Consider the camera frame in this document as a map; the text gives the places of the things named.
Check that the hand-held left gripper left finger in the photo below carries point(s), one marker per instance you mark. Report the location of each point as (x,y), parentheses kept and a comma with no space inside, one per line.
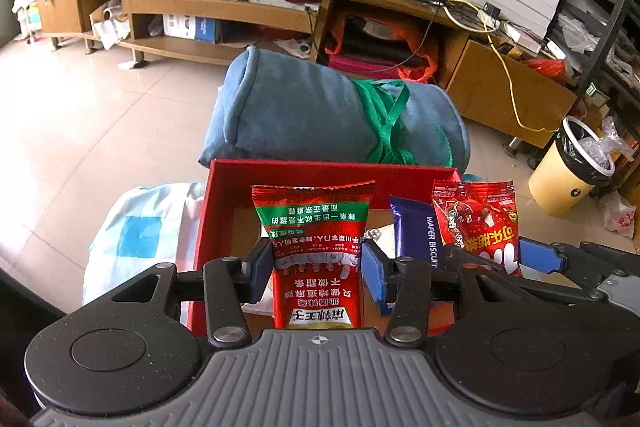
(259,272)

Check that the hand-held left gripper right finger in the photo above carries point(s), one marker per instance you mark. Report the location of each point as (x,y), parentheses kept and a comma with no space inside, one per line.
(376,272)

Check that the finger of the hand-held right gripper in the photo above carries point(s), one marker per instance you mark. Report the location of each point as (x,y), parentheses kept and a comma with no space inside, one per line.
(455,257)
(542,256)

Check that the red candy packet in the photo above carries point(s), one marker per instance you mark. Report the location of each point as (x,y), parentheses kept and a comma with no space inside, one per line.
(470,217)

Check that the purple wafer biscuit packet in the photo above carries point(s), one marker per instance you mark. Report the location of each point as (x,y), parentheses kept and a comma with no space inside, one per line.
(415,232)

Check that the red green spicy snack packet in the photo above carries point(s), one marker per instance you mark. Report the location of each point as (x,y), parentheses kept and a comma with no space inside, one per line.
(315,277)

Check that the red cardboard box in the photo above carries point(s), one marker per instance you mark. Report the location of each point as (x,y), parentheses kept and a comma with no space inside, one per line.
(225,207)

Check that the grey small snack packet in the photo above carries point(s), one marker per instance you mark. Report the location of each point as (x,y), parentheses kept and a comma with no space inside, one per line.
(380,234)

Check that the white red plastic bag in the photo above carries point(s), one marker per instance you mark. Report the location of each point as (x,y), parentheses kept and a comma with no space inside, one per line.
(620,217)

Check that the yellow trash bin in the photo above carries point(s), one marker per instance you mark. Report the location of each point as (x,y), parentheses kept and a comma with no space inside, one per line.
(555,177)

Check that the blue checked tablecloth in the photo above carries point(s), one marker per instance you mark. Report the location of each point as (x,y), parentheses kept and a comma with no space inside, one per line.
(140,237)

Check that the green ribbon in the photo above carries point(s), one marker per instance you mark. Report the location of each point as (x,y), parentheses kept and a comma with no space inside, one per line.
(385,117)

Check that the blue rolled blanket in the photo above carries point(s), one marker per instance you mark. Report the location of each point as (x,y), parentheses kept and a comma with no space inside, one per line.
(290,107)

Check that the orange plastic bag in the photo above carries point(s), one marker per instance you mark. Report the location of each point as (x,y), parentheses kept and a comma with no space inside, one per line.
(420,52)

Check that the black shelf rack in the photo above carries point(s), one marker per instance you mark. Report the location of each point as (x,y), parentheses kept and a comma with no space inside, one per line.
(610,32)

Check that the white blue carton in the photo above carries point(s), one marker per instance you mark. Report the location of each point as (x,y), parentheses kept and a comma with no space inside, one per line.
(200,29)

